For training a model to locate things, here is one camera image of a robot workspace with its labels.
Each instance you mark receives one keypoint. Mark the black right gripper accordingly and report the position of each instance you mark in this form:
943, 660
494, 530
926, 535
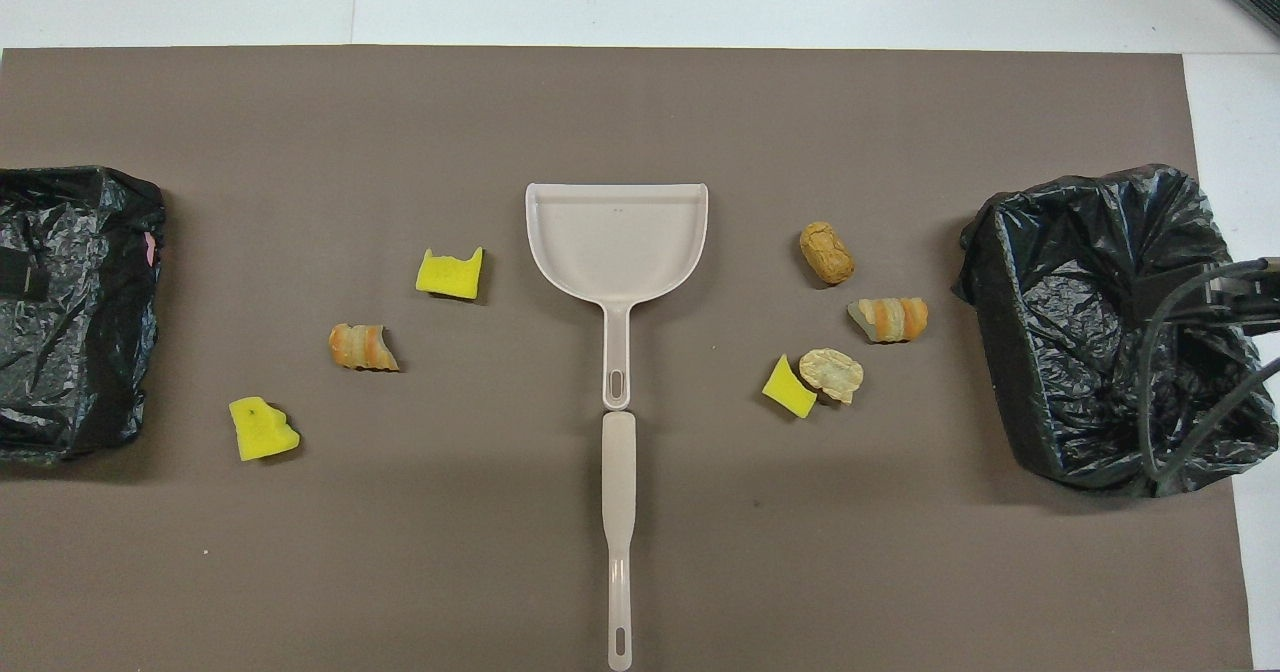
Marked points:
1245, 297

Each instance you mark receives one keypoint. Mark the orange striped croissant piece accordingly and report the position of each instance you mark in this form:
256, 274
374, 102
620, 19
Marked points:
890, 319

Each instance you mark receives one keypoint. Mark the pale flaky pastry piece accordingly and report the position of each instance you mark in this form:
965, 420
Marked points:
833, 372

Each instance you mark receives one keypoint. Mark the brown peanut shaped bread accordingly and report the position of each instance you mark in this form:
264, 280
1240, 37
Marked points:
826, 254

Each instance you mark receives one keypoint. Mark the small yellow sponge wedge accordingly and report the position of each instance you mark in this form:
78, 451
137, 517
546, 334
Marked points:
788, 389

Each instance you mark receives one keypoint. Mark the beige plastic dustpan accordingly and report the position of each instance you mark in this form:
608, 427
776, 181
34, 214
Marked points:
615, 242

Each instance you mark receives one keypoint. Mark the beige hand brush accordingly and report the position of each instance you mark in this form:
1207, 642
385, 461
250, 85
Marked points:
619, 472

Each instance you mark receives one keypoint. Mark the notched yellow green sponge piece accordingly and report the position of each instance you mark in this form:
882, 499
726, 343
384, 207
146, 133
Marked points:
450, 277

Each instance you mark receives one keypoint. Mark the brown toasted croissant piece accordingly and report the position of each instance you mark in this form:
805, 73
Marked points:
360, 347

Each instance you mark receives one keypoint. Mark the yellow sponge piece dark spot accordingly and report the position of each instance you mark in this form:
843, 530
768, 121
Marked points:
262, 432

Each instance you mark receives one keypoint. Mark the black bag lined bin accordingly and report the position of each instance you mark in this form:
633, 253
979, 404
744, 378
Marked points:
80, 352
1060, 332

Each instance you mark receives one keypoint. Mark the brown table mat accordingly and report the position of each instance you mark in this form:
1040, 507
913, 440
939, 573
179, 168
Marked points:
400, 512

